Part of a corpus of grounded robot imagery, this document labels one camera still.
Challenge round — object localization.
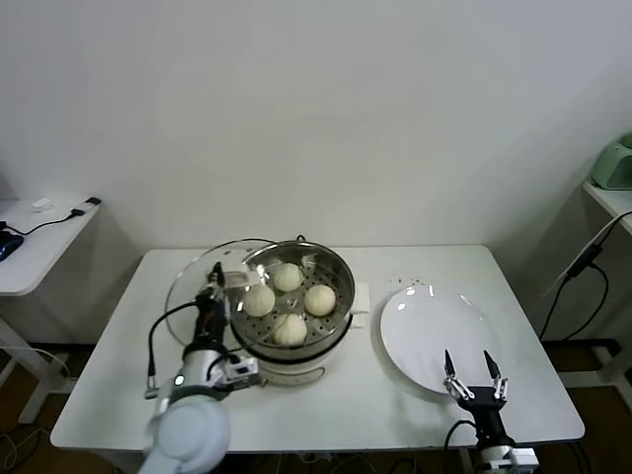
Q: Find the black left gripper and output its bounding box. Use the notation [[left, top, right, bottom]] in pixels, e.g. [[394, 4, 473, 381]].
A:
[[194, 263, 233, 350]]

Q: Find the large white round plate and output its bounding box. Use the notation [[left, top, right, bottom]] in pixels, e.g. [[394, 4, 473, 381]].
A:
[[378, 284, 503, 396]]

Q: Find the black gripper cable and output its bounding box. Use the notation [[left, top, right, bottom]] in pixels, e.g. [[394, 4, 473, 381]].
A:
[[442, 419, 478, 453], [144, 301, 199, 399]]

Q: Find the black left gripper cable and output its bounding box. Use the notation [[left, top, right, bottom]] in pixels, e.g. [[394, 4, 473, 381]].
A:
[[144, 301, 199, 399]]

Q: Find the black power cable with adapter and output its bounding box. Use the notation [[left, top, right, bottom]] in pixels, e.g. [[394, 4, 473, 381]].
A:
[[538, 211, 632, 343]]

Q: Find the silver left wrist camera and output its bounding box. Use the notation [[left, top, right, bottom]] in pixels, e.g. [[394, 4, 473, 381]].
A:
[[216, 355, 261, 391]]

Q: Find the black charging cable with plug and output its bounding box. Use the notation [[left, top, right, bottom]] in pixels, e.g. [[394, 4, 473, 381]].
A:
[[0, 197, 104, 236]]

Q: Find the white floor cable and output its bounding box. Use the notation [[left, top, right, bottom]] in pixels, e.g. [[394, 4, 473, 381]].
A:
[[0, 345, 73, 381]]

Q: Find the white side table with devices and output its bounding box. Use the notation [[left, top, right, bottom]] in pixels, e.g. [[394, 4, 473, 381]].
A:
[[0, 197, 104, 425]]

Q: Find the white steamed baozi bun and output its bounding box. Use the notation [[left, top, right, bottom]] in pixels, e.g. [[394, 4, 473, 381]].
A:
[[244, 285, 277, 318], [304, 284, 338, 317], [273, 313, 308, 348], [274, 263, 303, 292]]

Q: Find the steel steamer pot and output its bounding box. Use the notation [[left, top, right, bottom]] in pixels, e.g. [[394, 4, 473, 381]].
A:
[[231, 281, 372, 389]]

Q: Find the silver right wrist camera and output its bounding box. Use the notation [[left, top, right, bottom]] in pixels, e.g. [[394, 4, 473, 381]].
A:
[[511, 446, 541, 470]]

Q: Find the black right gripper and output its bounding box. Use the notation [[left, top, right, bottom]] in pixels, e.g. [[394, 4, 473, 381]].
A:
[[442, 349, 510, 446]]

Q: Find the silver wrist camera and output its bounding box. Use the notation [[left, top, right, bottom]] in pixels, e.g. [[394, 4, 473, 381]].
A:
[[216, 355, 261, 391], [511, 446, 541, 470]]

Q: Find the mint green appliance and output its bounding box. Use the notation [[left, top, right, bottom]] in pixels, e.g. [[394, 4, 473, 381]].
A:
[[591, 133, 632, 192]]

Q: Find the round glass pot lid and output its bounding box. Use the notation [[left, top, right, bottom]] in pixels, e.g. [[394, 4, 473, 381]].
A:
[[165, 239, 292, 355]]

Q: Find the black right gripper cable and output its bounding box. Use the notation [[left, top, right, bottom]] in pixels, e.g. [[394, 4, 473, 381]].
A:
[[442, 419, 478, 453]]

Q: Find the blue electronic device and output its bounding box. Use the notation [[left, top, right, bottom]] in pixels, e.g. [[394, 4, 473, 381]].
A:
[[0, 231, 27, 262]]

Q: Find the perforated steel steamer basket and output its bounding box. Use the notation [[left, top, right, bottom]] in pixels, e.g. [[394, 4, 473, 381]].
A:
[[229, 240, 356, 350]]

